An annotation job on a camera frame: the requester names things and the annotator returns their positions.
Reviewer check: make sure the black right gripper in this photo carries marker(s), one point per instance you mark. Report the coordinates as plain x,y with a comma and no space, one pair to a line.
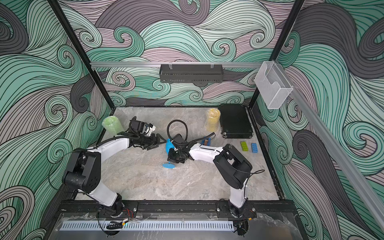
171,156

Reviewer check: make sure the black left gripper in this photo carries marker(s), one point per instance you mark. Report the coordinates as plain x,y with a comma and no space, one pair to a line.
153,143

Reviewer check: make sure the blue plastic wine glass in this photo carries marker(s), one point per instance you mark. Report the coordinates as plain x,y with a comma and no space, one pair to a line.
170,149

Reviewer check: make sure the green plastic wine glass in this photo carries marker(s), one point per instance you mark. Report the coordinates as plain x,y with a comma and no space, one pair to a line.
112,126

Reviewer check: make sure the blue tape dispenser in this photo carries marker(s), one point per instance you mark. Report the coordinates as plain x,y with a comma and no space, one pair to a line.
206,142

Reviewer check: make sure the yellow plastic wine glass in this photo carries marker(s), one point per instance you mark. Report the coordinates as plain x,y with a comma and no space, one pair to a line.
212,120

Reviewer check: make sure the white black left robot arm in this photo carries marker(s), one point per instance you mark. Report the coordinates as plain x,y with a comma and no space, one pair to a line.
83,171

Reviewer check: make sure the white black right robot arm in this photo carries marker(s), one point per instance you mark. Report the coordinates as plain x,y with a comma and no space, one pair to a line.
234,168

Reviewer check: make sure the black hard case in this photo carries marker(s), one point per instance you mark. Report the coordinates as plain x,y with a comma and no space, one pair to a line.
234,121

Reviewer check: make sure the green toy brick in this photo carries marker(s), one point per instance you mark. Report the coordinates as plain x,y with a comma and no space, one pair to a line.
244,146

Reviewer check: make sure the blue toy brick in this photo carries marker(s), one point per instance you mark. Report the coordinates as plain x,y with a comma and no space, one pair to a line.
254,148

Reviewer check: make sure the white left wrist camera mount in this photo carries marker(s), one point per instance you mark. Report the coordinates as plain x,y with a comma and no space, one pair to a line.
149,129

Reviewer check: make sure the black wall tray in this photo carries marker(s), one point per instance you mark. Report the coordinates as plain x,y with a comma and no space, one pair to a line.
196,74

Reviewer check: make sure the white slotted cable duct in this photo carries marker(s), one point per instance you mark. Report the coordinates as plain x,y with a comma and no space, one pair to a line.
227,226

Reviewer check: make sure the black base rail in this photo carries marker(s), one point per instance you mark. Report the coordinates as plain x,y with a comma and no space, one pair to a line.
218,208

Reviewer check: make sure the clear acrylic wall box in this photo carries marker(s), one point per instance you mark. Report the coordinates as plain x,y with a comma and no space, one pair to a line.
273,84

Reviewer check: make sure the black frame post left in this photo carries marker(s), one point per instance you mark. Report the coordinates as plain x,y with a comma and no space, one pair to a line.
80,50

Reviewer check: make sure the black frame post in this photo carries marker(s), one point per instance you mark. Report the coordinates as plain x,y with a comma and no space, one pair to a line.
287,27
80,50

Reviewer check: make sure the black frame post right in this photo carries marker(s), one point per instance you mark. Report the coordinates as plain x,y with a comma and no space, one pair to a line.
287,27

